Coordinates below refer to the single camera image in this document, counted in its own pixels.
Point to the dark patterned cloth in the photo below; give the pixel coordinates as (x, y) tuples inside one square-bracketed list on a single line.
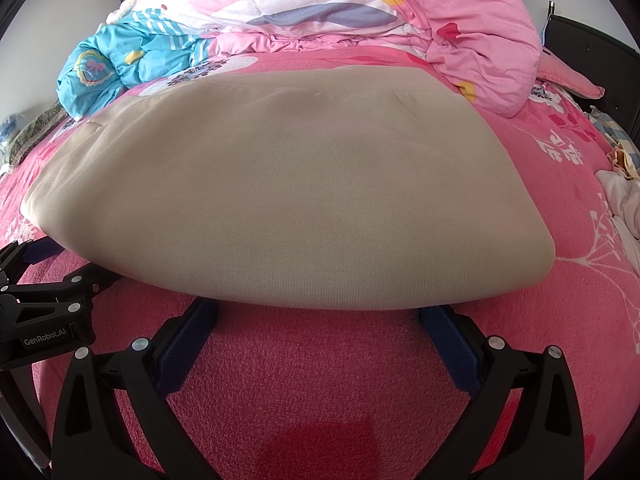
[(35, 135)]

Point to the white crumpled garment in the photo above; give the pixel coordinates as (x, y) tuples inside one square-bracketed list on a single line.
[(620, 200)]

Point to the cream zip jacket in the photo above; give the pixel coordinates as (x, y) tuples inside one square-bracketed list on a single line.
[(300, 185)]

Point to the white fleece blanket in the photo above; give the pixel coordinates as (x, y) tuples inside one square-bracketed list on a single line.
[(130, 5)]

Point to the pink floral bed blanket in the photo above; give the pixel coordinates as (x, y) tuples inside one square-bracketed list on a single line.
[(320, 385)]

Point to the pink pillow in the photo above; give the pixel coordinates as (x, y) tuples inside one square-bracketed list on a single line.
[(570, 77)]

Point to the dark headboard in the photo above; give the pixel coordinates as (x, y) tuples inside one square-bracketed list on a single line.
[(600, 45)]

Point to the checkered cloth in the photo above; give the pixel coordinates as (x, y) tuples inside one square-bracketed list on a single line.
[(617, 135)]

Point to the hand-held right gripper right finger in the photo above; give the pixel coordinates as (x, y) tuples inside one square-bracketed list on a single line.
[(450, 345)]

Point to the pink and blue printed quilt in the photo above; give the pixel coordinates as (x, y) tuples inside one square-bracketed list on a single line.
[(300, 0)]

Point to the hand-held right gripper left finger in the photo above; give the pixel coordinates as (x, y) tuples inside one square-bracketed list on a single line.
[(185, 345)]

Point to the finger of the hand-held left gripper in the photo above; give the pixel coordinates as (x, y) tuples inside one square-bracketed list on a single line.
[(65, 292), (42, 250)]

